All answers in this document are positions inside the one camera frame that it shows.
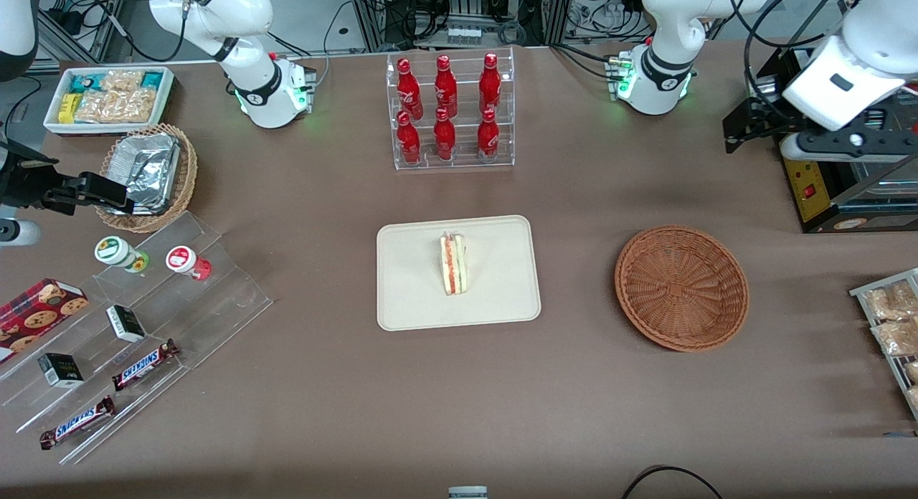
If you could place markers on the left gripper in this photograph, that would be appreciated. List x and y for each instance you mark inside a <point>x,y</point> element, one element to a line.
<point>766,109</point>

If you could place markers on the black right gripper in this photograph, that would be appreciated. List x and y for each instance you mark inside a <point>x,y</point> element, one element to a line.
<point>21,183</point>

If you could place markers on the triangle sandwich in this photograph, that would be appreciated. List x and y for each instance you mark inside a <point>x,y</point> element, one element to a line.
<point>454,266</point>

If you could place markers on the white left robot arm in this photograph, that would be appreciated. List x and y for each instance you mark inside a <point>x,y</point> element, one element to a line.
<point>663,76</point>

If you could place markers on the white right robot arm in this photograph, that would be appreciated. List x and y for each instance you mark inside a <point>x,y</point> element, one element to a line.
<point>265,90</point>

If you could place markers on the light wicker basket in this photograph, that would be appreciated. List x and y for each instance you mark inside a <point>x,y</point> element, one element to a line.
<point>188,173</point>

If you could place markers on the brown wicker basket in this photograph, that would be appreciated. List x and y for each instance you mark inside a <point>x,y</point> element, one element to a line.
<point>681,287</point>

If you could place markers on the beige plastic tray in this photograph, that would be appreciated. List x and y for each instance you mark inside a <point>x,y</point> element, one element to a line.
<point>409,273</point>

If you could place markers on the silver foil container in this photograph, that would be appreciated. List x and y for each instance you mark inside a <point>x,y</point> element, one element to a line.
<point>136,151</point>

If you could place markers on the crumpled silver foil pack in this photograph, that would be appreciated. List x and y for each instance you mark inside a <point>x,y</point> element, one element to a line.
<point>154,187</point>

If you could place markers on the green lid cup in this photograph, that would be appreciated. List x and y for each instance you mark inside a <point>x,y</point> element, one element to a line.
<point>115,250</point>

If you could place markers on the white snack bin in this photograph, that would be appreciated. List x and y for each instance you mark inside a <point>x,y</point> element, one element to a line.
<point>51,122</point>

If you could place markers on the large clear cracker bag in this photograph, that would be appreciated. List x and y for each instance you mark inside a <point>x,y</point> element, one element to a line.
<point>118,106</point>

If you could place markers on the yellow snack packet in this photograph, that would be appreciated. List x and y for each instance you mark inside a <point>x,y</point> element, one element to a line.
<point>69,108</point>

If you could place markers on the black glass display case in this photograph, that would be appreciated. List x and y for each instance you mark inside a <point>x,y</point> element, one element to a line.
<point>814,194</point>

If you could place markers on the red lid cup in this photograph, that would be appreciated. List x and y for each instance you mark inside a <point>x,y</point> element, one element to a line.
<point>183,259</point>

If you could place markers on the teal snack packet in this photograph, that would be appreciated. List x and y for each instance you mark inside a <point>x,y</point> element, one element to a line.
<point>152,79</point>
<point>86,83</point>

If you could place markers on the small clear cracker bag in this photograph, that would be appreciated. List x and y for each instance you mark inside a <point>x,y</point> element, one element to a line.
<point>122,80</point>

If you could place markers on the small black box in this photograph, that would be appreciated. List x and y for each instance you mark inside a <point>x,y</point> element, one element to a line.
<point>126,324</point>
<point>60,371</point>

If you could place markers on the red plaid cookie box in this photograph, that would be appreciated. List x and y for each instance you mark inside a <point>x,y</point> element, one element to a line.
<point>39,312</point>

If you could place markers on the clear acrylic stepped display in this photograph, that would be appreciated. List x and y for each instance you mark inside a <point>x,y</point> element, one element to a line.
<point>215,305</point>

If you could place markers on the snickers chocolate bar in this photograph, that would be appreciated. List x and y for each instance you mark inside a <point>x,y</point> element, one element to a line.
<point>77,422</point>
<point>143,365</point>

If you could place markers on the clear bag of pastries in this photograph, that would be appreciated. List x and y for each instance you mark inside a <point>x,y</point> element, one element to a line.
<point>900,338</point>
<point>914,397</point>
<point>913,371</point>
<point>893,302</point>

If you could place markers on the clear acrylic bottle rack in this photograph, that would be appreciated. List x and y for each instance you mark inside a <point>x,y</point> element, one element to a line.
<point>505,108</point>

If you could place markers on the red cola bottle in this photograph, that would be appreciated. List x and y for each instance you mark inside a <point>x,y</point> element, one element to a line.
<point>446,89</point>
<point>445,139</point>
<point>409,90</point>
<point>409,142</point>
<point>488,139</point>
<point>490,87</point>

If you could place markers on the white power strip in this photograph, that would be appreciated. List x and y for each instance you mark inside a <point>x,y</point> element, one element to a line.
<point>463,35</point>

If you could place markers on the grey metal block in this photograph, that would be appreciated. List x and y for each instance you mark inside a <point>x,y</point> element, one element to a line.
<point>467,492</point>

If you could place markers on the left wrist camera mount bar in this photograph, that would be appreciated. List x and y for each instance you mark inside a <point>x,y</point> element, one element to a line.
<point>875,146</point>

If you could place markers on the aluminium frame rack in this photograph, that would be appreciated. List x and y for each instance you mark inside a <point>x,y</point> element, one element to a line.
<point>545,11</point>

